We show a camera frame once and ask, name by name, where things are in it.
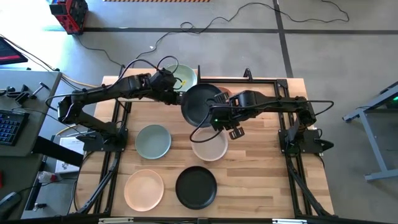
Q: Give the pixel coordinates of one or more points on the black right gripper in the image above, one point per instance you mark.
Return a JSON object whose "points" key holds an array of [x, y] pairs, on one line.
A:
{"points": [[224, 118]]}

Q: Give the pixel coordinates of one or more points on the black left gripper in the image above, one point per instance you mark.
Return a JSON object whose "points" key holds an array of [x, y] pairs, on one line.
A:
{"points": [[163, 84]]}

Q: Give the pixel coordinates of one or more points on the black round plate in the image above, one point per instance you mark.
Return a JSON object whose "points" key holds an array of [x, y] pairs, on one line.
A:
{"points": [[199, 102], [196, 187]]}

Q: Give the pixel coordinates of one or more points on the light mint green round plate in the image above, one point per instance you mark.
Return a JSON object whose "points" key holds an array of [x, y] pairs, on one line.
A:
{"points": [[188, 73]]}

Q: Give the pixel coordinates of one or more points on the beige grey round plate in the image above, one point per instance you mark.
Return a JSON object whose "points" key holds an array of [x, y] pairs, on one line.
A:
{"points": [[210, 149]]}

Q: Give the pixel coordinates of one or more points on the teal green round plate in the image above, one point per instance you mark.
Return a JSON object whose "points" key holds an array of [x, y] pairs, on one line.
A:
{"points": [[153, 142]]}

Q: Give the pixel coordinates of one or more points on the pale pink round plate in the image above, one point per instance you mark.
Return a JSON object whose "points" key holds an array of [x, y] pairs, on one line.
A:
{"points": [[144, 190]]}

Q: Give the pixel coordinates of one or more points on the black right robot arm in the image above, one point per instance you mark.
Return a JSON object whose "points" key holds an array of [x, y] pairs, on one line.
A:
{"points": [[280, 104]]}

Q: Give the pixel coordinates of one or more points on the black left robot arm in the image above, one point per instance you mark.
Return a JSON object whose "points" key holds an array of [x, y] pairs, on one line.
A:
{"points": [[102, 91]]}

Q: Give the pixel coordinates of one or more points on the white cardboard box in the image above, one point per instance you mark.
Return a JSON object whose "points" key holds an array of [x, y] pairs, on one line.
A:
{"points": [[73, 143]]}

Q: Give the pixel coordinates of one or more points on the grey metal table stand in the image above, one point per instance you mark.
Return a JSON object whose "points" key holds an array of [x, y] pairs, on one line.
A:
{"points": [[370, 133]]}

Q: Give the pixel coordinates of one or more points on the black desk support beam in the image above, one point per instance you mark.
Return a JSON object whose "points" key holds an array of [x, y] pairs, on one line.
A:
{"points": [[56, 151]]}

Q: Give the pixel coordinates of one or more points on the red and black power box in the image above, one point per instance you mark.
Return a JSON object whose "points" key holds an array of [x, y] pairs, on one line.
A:
{"points": [[70, 14]]}

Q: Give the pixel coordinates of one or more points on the grey desk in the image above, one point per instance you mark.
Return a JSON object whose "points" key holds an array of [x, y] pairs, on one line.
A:
{"points": [[31, 77]]}

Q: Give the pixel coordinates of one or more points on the clear plastic bottle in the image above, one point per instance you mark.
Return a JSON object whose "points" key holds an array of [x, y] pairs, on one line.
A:
{"points": [[46, 177]]}

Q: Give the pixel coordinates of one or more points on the black desk clamp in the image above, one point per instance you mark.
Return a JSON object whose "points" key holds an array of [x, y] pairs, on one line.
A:
{"points": [[17, 93]]}

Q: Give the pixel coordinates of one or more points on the black backlit keyboard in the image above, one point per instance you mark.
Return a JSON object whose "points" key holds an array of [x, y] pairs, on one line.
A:
{"points": [[11, 127]]}

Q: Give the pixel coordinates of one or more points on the black monitor with red screen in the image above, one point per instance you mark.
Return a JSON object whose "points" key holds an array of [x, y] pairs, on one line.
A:
{"points": [[9, 53]]}

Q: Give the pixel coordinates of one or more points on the black computer mouse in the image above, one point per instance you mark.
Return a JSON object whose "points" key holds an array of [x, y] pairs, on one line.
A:
{"points": [[7, 202]]}

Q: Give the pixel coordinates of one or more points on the black aluminium table frame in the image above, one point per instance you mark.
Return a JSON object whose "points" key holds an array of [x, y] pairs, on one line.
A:
{"points": [[264, 81]]}

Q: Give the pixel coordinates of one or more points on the silver metal bracket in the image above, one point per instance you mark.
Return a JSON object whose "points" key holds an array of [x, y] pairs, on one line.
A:
{"points": [[115, 220], [289, 221]]}

